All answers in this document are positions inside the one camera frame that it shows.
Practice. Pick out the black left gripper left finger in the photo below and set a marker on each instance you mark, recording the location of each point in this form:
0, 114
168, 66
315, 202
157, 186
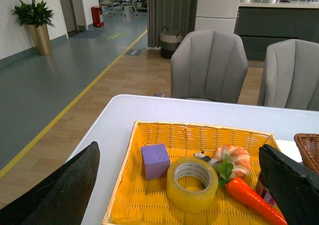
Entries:
61, 198

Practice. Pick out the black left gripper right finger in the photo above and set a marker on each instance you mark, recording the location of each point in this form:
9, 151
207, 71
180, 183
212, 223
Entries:
295, 188

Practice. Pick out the clear packing tape roll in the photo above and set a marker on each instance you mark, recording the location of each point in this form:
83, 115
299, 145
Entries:
191, 184

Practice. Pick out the brown wicker basket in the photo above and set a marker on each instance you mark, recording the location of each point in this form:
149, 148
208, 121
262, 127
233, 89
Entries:
308, 145

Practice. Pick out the yellow woven basket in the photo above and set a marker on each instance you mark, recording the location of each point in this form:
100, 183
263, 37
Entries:
136, 201

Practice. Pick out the small jar with pink label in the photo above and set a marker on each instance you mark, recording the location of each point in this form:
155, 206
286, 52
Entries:
263, 191

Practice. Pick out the orange toy carrot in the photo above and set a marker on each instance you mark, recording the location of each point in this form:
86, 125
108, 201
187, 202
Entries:
244, 194

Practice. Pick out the toy croissant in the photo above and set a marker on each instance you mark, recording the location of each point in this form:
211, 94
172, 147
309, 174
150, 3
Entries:
238, 156

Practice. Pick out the small panda figurine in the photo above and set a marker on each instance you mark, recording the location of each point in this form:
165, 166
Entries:
212, 162

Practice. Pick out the purple foam cube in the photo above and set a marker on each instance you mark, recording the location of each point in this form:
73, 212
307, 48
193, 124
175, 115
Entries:
156, 161

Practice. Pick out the right grey upholstered chair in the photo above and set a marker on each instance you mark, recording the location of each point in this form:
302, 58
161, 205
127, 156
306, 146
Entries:
290, 77

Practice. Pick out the grey upholstered chair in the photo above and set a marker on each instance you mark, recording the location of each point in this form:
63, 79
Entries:
290, 77
209, 65

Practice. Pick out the left grey upholstered chair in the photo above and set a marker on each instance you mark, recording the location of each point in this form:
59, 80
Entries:
209, 65

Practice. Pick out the dark grey counter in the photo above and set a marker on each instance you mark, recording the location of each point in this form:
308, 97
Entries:
262, 24

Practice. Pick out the gold planter with plant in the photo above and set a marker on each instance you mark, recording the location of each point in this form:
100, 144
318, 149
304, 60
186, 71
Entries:
37, 16

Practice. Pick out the white pillar cabinet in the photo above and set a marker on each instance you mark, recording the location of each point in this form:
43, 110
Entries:
216, 14

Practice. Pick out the office chairs and tables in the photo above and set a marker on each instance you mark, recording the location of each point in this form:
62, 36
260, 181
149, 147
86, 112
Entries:
124, 1

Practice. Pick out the grey curtain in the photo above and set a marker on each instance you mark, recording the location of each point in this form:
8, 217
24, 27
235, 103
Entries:
177, 15

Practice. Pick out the woven laundry basket with handles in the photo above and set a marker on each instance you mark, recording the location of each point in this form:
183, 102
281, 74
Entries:
169, 41

